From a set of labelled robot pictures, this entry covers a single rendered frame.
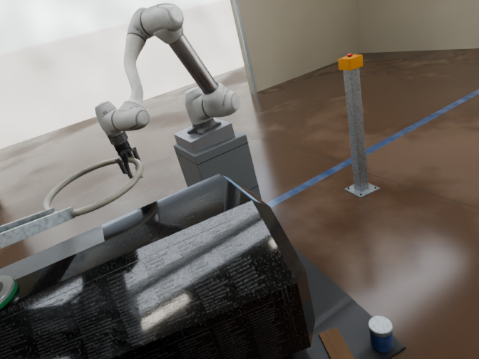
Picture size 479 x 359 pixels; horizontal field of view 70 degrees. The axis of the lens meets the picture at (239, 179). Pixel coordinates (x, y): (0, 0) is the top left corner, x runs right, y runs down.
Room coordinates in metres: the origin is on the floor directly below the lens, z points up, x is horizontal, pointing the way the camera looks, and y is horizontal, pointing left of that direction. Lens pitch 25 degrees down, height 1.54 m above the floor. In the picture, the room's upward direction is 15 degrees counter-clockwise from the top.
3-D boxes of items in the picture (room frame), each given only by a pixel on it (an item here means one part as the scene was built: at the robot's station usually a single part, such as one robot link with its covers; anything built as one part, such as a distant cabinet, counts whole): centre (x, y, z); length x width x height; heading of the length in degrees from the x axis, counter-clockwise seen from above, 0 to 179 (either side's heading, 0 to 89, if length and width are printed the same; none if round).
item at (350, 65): (2.43, -0.97, 0.54); 0.20 x 0.20 x 1.09; 18
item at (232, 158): (2.31, 0.14, 0.40); 0.50 x 0.50 x 0.80; 25
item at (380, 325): (1.06, -0.45, 0.08); 0.10 x 0.10 x 0.13
